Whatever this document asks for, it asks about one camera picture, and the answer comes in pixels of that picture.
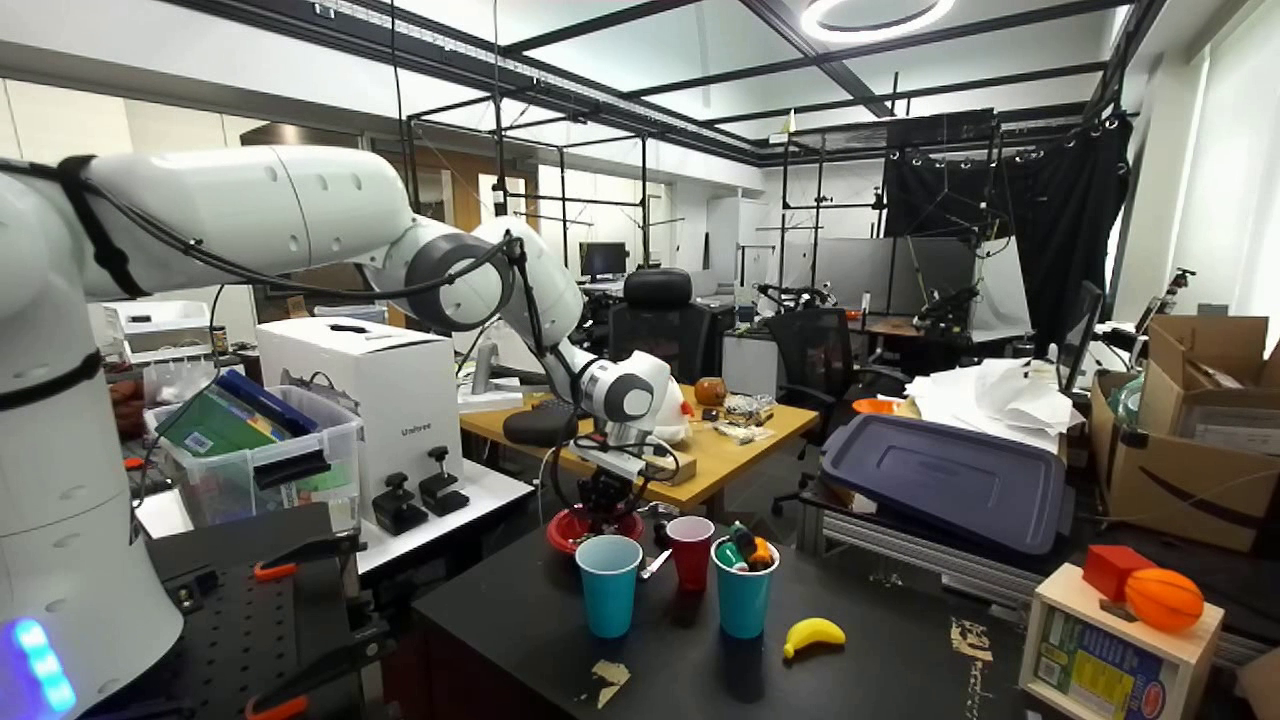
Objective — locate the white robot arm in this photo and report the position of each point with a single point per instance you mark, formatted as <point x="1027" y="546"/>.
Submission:
<point x="81" y="606"/>

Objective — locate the brown round ball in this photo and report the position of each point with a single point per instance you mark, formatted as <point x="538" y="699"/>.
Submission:
<point x="711" y="393"/>

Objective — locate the red plastic cup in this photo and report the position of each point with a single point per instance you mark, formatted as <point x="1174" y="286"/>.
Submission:
<point x="691" y="549"/>

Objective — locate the white equipment box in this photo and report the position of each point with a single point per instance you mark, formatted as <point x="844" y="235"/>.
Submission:
<point x="396" y="380"/>

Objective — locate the black office chair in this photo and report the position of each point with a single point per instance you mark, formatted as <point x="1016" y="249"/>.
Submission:
<point x="662" y="319"/>

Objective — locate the yellow toy banana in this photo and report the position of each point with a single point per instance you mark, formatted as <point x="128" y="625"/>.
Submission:
<point x="815" y="635"/>

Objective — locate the red plastic bowl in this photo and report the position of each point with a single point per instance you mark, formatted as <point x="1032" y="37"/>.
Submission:
<point x="570" y="524"/>

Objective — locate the dark blue bin lid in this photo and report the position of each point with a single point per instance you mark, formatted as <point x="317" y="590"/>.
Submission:
<point x="965" y="481"/>

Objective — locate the open cardboard box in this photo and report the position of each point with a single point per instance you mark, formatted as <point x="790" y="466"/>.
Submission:
<point x="1189" y="446"/>

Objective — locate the orange toy ball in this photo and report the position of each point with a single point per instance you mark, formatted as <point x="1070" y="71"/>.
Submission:
<point x="1164" y="599"/>

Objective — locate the orange bowl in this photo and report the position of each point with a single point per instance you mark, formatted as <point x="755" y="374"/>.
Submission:
<point x="874" y="407"/>

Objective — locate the wooden desk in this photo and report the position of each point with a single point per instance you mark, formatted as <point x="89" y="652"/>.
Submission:
<point x="711" y="459"/>

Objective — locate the empty teal plastic cup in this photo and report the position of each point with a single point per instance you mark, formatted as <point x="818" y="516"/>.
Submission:
<point x="608" y="573"/>

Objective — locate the red toy block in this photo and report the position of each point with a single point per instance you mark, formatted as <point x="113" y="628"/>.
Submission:
<point x="1108" y="565"/>

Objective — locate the wooden toy box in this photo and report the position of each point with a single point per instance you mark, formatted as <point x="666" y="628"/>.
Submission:
<point x="1088" y="661"/>

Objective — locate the clear plastic storage bin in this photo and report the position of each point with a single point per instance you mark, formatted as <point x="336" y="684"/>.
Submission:
<point x="243" y="450"/>

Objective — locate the white paper stack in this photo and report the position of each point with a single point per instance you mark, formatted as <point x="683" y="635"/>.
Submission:
<point x="997" y="399"/>

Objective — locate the white plush toy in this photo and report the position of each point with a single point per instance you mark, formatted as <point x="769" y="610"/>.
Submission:
<point x="679" y="413"/>

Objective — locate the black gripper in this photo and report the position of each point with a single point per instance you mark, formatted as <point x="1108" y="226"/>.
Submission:
<point x="616" y="486"/>

